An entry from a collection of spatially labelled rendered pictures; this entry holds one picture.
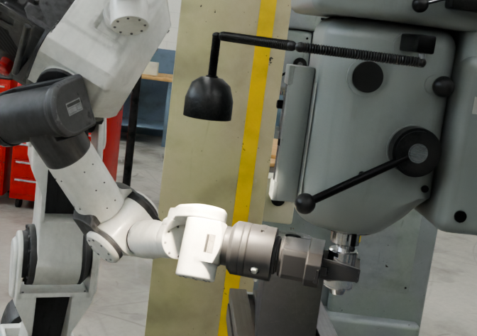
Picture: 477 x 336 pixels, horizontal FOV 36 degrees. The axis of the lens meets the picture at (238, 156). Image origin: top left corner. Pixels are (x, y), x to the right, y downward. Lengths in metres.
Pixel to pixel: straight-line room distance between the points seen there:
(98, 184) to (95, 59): 0.23
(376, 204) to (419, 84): 0.18
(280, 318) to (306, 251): 0.38
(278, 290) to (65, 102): 0.57
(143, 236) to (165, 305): 1.73
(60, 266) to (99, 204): 0.40
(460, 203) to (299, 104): 0.28
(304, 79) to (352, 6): 0.15
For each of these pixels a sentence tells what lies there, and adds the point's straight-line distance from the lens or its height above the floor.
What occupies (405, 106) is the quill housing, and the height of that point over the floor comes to 1.51.
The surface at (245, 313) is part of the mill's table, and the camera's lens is 1.71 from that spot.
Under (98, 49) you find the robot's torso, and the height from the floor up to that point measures 1.53.
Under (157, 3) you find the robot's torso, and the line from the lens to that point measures 1.44.
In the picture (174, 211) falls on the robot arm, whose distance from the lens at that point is 1.26.
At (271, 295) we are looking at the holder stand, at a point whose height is 1.08.
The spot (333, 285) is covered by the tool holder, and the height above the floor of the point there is 1.21.
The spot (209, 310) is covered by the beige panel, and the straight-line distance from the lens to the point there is 3.07.
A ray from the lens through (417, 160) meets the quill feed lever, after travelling 1.05.
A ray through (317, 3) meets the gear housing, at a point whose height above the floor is 1.64.
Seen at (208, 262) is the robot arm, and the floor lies 1.22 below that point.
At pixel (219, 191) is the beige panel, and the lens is 2.91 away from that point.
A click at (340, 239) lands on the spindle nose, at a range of 1.17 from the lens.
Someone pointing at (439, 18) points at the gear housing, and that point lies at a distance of 1.05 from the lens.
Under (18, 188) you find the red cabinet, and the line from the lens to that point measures 5.94.
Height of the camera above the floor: 1.59
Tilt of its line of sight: 10 degrees down
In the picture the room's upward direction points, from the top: 7 degrees clockwise
